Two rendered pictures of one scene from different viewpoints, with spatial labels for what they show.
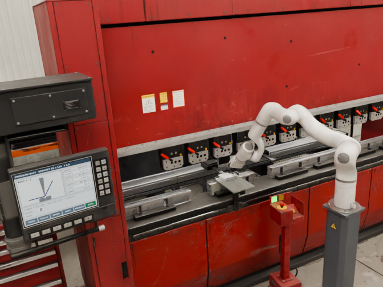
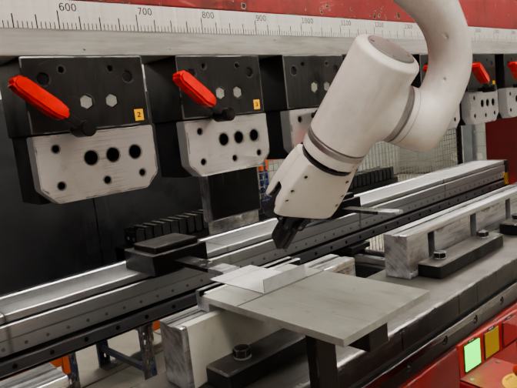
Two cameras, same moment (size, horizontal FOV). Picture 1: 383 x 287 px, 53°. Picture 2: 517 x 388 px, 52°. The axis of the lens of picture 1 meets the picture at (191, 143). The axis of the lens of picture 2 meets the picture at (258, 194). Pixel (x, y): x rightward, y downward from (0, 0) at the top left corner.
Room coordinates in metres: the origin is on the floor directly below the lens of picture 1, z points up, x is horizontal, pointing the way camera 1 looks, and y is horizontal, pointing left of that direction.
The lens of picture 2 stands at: (1.89, -0.05, 1.25)
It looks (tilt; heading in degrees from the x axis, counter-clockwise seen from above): 8 degrees down; 344
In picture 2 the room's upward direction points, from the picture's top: 6 degrees counter-clockwise
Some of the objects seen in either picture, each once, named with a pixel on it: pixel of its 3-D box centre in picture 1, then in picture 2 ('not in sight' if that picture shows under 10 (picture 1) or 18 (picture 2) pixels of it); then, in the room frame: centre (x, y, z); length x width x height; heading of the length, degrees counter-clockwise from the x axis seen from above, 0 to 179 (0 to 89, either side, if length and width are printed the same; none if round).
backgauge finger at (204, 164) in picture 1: (214, 167); (187, 256); (2.83, -0.17, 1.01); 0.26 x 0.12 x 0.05; 25
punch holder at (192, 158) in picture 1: (196, 150); (81, 128); (2.58, -0.03, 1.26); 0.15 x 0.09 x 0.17; 115
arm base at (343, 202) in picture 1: (345, 192); not in sight; (2.10, -0.92, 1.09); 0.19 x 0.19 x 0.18
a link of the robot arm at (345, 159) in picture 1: (346, 162); not in sight; (2.08, -0.90, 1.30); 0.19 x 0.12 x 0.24; 145
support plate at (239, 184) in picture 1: (234, 183); (310, 296); (2.54, -0.30, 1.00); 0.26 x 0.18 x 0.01; 25
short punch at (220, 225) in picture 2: (223, 160); (231, 198); (2.68, -0.23, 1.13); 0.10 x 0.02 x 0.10; 115
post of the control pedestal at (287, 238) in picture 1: (285, 249); not in sight; (2.55, -0.68, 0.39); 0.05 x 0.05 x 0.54; 20
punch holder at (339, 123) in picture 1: (341, 117); not in sight; (3.17, -1.30, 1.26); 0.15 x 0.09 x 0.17; 115
